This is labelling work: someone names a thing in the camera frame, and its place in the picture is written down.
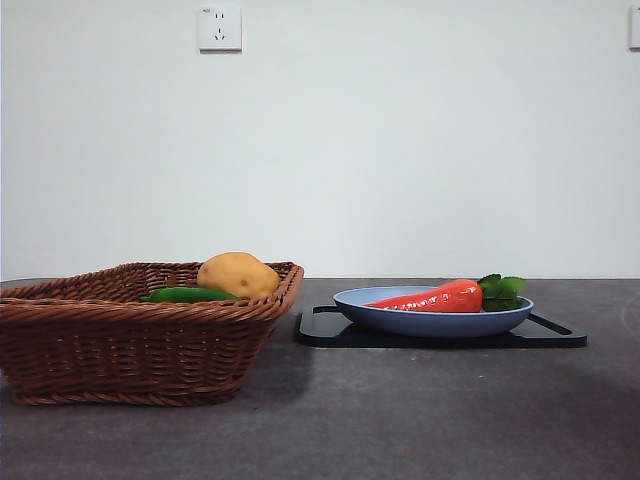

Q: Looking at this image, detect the orange carrot with green leaves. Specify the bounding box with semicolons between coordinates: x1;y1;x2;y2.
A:
362;273;528;315

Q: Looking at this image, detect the blue round plate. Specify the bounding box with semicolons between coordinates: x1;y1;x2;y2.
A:
332;285;534;339

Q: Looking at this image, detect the yellow-brown potato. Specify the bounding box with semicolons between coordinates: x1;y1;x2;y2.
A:
196;251;281;300

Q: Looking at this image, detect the black rectangular tray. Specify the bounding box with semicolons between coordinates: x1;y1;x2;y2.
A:
298;305;589;350

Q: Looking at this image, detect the green pepper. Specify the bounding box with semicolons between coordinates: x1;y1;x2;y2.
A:
138;286;242;303

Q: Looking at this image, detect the brown wicker basket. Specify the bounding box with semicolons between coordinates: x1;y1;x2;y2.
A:
0;260;305;407

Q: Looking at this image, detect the white wall socket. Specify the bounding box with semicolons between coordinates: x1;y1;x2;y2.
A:
198;5;243;54

